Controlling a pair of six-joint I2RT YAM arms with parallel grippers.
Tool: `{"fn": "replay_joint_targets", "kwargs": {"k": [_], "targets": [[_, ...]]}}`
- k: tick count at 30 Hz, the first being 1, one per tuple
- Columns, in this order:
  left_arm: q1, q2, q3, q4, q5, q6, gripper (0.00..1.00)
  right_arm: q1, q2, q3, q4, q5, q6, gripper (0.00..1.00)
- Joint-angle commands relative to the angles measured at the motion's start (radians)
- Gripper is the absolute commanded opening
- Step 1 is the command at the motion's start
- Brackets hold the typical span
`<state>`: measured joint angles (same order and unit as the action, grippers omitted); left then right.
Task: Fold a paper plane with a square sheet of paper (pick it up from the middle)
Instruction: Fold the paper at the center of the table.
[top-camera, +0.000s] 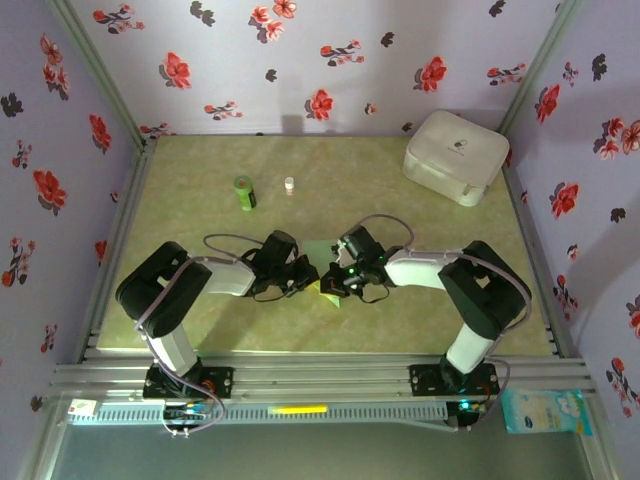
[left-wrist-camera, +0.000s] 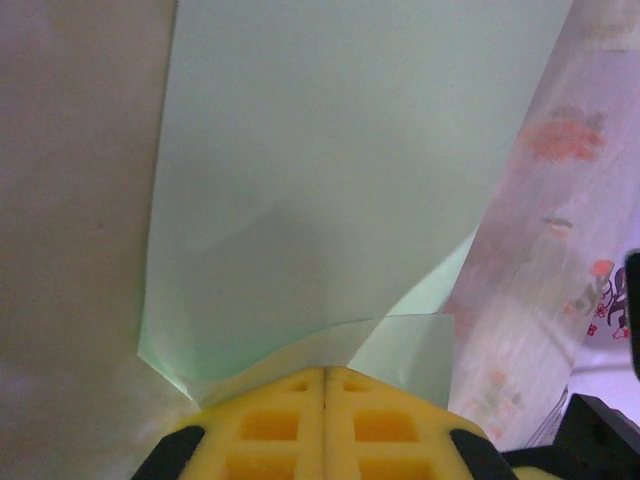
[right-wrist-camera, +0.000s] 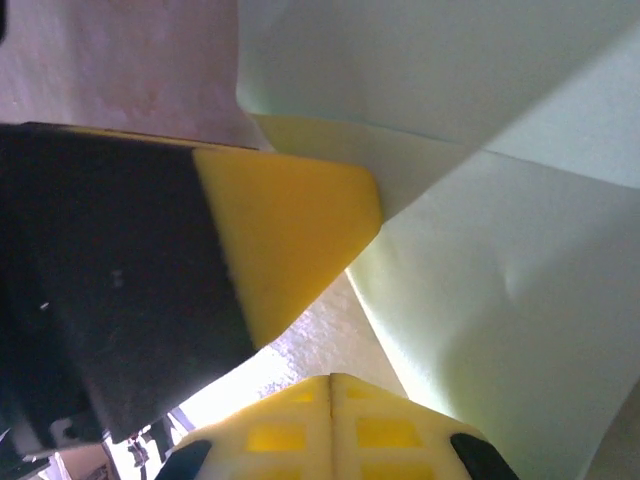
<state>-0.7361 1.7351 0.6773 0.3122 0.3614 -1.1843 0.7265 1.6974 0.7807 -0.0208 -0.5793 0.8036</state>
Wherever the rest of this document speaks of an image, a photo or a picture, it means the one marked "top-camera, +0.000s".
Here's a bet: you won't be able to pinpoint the lilac arm cable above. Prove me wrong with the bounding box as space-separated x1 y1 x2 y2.
352 213 533 434
133 233 266 439

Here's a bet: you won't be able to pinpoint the blue wet wipes packet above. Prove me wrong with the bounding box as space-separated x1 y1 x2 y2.
500 388 594 437

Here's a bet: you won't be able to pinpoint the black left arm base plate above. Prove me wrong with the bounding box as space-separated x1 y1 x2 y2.
142 363 235 400

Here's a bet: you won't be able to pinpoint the aluminium table side rail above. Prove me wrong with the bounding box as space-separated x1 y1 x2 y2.
502 162 576 359
72 139 160 365

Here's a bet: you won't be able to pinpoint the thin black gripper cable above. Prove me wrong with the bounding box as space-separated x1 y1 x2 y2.
252 284 291 304
359 284 391 305

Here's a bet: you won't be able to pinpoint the lilac left arm cable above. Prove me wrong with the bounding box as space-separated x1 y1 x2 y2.
133 233 266 439

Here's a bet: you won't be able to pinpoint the green bottle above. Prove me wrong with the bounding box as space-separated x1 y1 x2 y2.
233 174 259 213

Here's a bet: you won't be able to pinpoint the white zippered case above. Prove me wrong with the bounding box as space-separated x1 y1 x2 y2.
402 109 511 208

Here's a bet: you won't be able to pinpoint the light green paper sheet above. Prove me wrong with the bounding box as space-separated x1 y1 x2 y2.
301 239 346 309

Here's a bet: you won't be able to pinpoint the aluminium frame post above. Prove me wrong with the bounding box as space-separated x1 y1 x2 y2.
579 394 624 480
45 0 154 149
17 394 69 480
498 0 585 137

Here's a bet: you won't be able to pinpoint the thin black right gripper cable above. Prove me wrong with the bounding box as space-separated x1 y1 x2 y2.
359 284 391 305

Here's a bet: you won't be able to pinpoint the lilac right arm cable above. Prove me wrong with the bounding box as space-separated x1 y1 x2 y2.
352 213 533 434

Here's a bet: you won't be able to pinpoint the small white box red mark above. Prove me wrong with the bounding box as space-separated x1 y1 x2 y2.
68 398 100 419

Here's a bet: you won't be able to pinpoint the yellow strip label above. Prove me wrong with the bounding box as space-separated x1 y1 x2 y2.
268 404 329 416

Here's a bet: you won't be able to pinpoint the grey slotted cable duct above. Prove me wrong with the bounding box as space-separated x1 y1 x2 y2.
67 401 450 427

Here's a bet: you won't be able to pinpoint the aluminium mounting rail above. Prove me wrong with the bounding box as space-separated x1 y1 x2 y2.
49 351 599 401

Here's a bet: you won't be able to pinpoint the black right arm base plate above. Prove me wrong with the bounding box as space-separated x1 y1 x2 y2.
408 363 501 397

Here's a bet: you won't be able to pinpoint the thin black left gripper cable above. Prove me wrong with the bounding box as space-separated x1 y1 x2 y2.
252 284 291 304

